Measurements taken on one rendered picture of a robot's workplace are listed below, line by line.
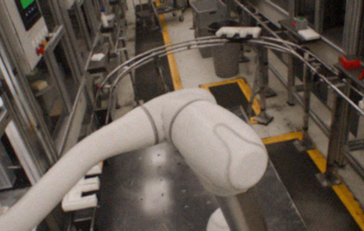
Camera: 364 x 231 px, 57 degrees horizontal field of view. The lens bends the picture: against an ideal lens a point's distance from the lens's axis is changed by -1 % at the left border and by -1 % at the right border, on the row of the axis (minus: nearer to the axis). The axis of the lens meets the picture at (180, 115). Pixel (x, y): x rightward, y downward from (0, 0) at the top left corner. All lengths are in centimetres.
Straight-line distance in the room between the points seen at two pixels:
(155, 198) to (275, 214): 57
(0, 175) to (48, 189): 102
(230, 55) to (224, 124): 346
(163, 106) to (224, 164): 22
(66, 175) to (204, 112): 30
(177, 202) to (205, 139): 104
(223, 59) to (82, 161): 350
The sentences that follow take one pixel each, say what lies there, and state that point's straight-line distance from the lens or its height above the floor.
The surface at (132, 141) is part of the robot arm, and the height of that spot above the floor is 144.
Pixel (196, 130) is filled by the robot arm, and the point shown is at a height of 149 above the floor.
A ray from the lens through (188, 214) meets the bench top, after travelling 161.
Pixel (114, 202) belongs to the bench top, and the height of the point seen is 68.
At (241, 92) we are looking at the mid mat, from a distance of 386.
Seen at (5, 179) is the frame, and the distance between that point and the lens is 170.
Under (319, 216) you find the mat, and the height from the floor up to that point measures 1.
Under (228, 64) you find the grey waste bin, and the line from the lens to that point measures 414.
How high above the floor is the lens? 187
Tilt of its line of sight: 31 degrees down
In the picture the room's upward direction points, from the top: 10 degrees counter-clockwise
